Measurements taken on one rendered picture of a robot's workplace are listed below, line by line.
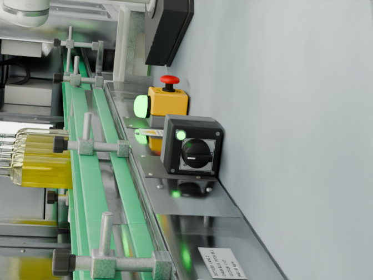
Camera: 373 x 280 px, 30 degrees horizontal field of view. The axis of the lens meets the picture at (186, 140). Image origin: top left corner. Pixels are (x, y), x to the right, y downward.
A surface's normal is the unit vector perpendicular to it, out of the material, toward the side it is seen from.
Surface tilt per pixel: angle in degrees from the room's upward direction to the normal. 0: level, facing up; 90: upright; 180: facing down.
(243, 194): 0
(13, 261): 90
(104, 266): 90
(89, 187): 90
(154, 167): 90
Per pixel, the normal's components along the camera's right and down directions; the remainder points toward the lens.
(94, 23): 0.18, 0.27
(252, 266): 0.11, -0.96
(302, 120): -0.98, -0.07
